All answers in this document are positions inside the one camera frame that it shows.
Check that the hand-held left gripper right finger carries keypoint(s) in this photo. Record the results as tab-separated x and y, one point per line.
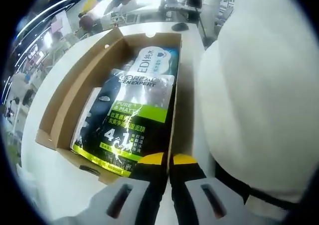
184	197

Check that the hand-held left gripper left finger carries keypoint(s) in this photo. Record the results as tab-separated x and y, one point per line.
154	197

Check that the black face mask packet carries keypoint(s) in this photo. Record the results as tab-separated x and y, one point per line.
134	125

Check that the wet wipes packet white lid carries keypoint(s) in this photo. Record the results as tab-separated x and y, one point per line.
152	60

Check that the brown cardboard shoe box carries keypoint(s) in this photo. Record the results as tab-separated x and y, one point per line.
74	90

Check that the white medicine box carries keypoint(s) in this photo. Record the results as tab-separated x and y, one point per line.
93	98

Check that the black computer mouse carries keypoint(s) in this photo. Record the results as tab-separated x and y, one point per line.
180	26

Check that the person's white shirt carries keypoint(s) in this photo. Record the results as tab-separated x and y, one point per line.
261	85

